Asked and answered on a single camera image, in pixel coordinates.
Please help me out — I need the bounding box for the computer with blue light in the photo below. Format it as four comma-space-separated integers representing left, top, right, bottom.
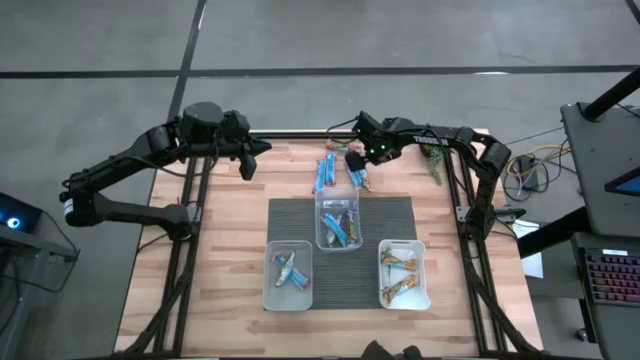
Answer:
0, 191, 45, 236

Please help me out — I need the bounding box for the red-ended blue granola bar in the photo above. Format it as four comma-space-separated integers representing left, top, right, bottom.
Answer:
312, 156, 328, 194
273, 250, 298, 289
270, 253, 313, 292
322, 150, 337, 188

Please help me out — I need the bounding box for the grey desk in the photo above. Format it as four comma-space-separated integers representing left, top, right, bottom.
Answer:
569, 231, 640, 360
559, 101, 640, 240

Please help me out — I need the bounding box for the person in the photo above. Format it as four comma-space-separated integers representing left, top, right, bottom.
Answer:
359, 339, 426, 360

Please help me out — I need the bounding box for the backlit keyboard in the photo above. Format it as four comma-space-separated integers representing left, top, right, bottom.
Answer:
581, 246, 640, 308

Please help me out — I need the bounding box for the black beam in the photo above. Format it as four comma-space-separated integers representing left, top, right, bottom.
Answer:
515, 205, 593, 261

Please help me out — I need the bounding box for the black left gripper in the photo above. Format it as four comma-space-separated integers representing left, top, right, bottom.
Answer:
230, 134, 273, 182

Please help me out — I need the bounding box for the grey woven placemat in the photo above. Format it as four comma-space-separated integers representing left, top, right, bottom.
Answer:
263, 195, 419, 312

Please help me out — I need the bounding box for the translucent white plastic bin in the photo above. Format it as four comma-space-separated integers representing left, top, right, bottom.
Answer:
261, 239, 315, 313

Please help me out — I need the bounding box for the green plant sprig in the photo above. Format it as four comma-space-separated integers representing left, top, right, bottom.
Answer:
421, 141, 447, 187

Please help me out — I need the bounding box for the black pole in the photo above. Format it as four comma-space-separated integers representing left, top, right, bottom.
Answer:
580, 65, 640, 123

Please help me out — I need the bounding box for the glass side desk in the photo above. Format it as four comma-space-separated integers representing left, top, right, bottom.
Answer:
0, 222, 82, 360

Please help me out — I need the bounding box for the white paper sheet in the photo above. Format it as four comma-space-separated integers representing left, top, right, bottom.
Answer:
510, 218, 546, 281

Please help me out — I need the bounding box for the clear plastic bin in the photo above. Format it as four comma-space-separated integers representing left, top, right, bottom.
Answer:
313, 185, 365, 254

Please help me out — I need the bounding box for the tablet with blue screen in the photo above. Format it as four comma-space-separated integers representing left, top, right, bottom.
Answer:
603, 165, 640, 198

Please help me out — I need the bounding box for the black aluminium table frame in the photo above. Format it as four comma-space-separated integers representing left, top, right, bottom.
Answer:
112, 128, 544, 360

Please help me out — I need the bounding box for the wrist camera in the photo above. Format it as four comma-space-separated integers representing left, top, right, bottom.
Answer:
221, 109, 252, 140
351, 110, 382, 147

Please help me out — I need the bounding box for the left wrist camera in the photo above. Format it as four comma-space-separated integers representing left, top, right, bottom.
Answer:
221, 109, 252, 140

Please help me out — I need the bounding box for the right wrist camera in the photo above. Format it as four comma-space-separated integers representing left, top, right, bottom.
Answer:
351, 110, 382, 147

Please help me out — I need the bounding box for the purple-ended blue granola bar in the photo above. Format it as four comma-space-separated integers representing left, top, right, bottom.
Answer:
320, 212, 350, 248

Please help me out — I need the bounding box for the yellow cable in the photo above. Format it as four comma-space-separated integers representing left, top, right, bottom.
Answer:
504, 141, 573, 177

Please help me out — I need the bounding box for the orange-ended green granola bar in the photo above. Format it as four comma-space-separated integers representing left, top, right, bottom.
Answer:
381, 273, 421, 308

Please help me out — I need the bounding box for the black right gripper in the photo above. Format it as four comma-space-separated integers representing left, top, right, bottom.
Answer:
344, 139, 402, 173

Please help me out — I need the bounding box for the black camera cable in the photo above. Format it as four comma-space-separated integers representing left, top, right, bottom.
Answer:
325, 116, 362, 147

